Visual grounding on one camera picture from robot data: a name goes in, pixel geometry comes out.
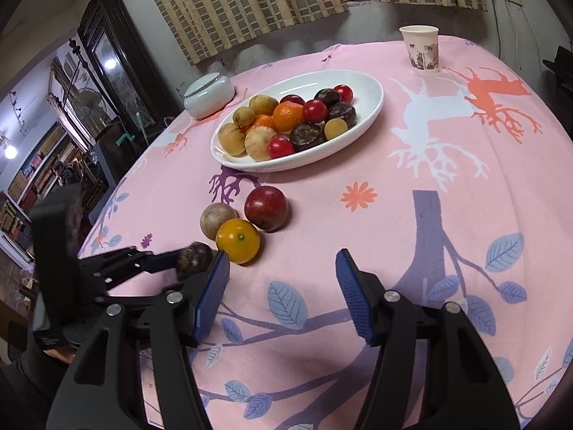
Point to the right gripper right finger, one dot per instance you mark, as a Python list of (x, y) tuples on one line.
[(463, 387)]

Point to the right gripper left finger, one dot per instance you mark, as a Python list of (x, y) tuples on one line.
[(102, 388)]

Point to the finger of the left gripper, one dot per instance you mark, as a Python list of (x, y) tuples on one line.
[(158, 262), (188, 288)]

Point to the yellow green citrus fruit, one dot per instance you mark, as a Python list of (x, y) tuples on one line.
[(239, 239)]

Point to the brown round passion fruit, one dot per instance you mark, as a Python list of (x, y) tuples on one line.
[(213, 217)]

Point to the large red plum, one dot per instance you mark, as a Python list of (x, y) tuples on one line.
[(267, 208)]

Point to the tan pepino melon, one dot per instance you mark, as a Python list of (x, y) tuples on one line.
[(232, 139), (257, 142), (263, 104)]

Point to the tan pepino melon front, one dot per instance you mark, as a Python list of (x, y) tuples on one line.
[(257, 142)]

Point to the small tan longan back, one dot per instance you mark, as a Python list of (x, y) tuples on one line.
[(244, 117)]

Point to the small tan longan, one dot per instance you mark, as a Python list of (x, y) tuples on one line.
[(335, 128), (244, 117)]

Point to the small orange mandarin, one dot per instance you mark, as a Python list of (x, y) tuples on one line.
[(263, 120)]

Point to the tan pepino melon back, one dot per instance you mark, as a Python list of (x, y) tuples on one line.
[(263, 104)]

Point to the large orange mandarin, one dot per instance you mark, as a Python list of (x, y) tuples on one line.
[(287, 116)]

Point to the dark red plum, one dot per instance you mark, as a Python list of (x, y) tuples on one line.
[(292, 98)]

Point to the small tan longan front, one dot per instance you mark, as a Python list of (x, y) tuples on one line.
[(335, 128)]

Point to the red cherry tomato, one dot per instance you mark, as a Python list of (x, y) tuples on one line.
[(345, 93), (280, 147), (315, 111)]

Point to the red cherry tomato front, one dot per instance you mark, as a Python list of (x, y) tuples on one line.
[(280, 147)]

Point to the standing fan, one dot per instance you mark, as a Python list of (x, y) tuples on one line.
[(86, 97)]

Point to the white ceramic lidded jar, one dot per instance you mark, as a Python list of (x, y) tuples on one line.
[(208, 95)]

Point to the dark wooden cabinet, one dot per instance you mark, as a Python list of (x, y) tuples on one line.
[(126, 70)]

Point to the pink patterned tablecloth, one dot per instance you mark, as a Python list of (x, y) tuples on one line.
[(460, 191)]

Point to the white oval plate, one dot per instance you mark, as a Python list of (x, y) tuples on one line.
[(368, 98)]

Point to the floral paper cup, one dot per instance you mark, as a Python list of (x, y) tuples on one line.
[(422, 45)]

